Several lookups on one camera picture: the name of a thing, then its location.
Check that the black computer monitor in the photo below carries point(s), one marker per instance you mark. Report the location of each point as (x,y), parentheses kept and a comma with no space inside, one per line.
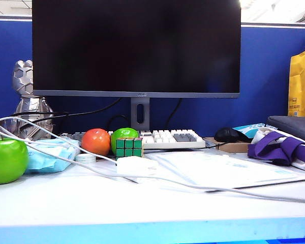
(137,50)

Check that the white charger block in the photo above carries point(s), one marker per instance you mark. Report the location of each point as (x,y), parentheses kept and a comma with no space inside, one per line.
(134,166)

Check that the grey monitor stand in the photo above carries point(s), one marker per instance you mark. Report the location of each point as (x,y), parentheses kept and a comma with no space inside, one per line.
(133,114)

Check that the dark grey laptop sleeve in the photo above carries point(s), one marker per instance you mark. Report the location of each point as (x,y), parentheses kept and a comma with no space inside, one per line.
(293,125)

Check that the small green apple with sticker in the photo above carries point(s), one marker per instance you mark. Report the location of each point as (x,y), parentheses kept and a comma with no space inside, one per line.
(124,132)

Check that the large green apple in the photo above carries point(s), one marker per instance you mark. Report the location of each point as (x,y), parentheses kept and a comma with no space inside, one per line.
(6,161)

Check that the brown cardboard box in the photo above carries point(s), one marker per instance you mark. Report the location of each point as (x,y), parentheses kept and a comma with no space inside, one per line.
(232,148)

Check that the white grey keyboard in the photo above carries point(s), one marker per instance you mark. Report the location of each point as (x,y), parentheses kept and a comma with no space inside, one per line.
(166,138)

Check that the clear glass container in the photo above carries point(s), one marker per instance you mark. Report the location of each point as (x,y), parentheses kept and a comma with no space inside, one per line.
(7,128)

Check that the blue cubicle partition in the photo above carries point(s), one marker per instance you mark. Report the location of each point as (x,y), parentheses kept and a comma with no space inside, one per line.
(265,76)

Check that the white tape roll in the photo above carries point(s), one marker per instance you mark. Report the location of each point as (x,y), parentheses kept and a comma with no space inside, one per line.
(85,158)

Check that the rubiks cube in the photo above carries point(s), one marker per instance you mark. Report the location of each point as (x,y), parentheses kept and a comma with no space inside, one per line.
(129,148)

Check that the clear plastic document sleeve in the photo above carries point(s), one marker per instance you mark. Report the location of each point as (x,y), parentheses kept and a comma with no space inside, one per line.
(218,170)

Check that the blue white snack packet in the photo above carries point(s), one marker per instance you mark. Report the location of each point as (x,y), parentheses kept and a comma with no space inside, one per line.
(250,128)

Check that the silver geometric figurine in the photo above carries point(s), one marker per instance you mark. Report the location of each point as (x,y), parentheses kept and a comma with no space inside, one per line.
(25,76)

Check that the orange round fruit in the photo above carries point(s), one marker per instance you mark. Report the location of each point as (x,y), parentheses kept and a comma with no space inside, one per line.
(94,141)

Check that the purple cloth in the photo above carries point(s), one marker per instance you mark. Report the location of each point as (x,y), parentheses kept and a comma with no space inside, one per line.
(268,148)

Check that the yellow paper bag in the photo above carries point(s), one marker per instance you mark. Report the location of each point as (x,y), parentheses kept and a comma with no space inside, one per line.
(301,89)

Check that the blue wet wipes pack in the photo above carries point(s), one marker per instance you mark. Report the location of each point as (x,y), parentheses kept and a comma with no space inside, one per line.
(45,161)

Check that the black computer mouse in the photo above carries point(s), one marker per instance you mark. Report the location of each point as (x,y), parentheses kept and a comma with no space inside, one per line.
(226,134)

